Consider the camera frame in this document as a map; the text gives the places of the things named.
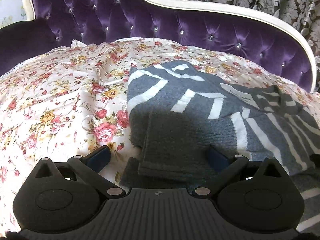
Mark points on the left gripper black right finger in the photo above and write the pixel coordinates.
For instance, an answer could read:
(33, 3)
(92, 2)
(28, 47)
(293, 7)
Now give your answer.
(225, 168)

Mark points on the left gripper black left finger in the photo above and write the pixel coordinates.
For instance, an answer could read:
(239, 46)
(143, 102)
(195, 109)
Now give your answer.
(87, 169)

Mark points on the grey white striped cardigan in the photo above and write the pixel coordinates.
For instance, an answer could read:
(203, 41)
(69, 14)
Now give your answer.
(177, 112)

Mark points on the floral bedspread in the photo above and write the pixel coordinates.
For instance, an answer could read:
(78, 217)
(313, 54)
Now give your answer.
(71, 100)

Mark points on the purple tufted white-framed headboard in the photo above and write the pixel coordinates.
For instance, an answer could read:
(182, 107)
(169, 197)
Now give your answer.
(254, 35)

